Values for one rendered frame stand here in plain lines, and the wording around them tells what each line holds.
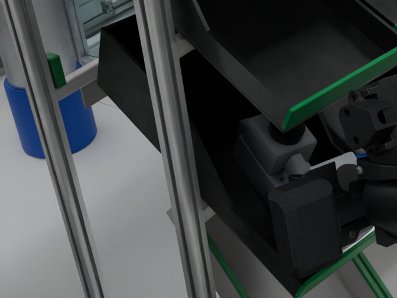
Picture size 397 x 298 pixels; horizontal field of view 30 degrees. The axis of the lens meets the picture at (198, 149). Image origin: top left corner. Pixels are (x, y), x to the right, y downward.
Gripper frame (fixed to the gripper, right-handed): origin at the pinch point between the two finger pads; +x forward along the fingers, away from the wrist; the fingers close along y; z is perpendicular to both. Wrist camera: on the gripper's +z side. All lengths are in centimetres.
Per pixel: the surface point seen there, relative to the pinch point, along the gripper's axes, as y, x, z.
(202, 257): 7.2, 12.4, -7.4
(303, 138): -1.5, 6.5, 2.0
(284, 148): 0.6, 6.3, 1.8
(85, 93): 9.4, 27.5, 7.3
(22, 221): 8, 82, -20
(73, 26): -24, 126, 7
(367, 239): -3.5, 2.4, -6.9
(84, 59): -25, 127, -1
